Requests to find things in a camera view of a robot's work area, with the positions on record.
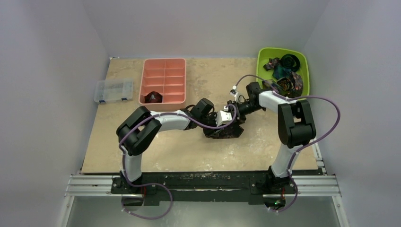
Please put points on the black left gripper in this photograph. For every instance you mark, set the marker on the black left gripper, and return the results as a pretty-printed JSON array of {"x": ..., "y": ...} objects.
[{"x": 213, "y": 116}]

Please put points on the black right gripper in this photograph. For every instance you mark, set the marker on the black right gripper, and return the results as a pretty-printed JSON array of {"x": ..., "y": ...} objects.
[{"x": 233, "y": 115}]

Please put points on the brown patterned necktie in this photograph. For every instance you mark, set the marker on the brown patterned necktie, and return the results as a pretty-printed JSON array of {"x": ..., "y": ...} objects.
[{"x": 230, "y": 132}]

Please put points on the pink compartment tray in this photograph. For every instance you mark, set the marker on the pink compartment tray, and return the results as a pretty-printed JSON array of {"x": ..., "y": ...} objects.
[{"x": 168, "y": 77}]

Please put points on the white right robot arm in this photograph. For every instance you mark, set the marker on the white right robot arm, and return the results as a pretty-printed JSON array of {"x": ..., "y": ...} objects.
[{"x": 295, "y": 127}]

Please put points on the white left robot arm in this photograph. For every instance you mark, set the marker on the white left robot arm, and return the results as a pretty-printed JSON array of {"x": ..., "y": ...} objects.
[{"x": 137, "y": 132}]

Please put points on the colourful ties pile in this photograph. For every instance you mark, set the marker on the colourful ties pile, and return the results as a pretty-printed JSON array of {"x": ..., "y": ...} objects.
[{"x": 285, "y": 82}]

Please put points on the green plastic bin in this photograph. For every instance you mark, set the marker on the green plastic bin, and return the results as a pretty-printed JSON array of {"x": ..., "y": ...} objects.
[{"x": 272, "y": 52}]

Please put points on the dark red rolled tie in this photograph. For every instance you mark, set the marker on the dark red rolled tie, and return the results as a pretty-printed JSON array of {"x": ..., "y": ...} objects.
[{"x": 153, "y": 98}]

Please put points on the dark green rolled tie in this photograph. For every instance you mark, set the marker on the dark green rolled tie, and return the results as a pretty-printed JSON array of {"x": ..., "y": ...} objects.
[{"x": 291, "y": 62}]

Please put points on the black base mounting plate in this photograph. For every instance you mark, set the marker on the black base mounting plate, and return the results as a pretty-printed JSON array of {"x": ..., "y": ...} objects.
[{"x": 252, "y": 187}]

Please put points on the clear plastic organizer box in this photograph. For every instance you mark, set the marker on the clear plastic organizer box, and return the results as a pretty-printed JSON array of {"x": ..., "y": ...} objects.
[{"x": 113, "y": 90}]

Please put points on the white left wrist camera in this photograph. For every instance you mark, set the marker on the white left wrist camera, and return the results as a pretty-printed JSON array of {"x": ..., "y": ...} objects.
[{"x": 225, "y": 116}]

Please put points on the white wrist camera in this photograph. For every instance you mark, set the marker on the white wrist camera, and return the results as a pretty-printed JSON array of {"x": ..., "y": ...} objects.
[
  {"x": 225, "y": 116},
  {"x": 236, "y": 94}
]

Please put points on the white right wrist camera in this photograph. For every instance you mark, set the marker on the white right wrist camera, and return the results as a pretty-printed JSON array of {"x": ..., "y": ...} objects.
[{"x": 236, "y": 94}]

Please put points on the aluminium frame rail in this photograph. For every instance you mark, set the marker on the aluminium frame rail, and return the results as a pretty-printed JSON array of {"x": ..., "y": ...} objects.
[{"x": 309, "y": 182}]

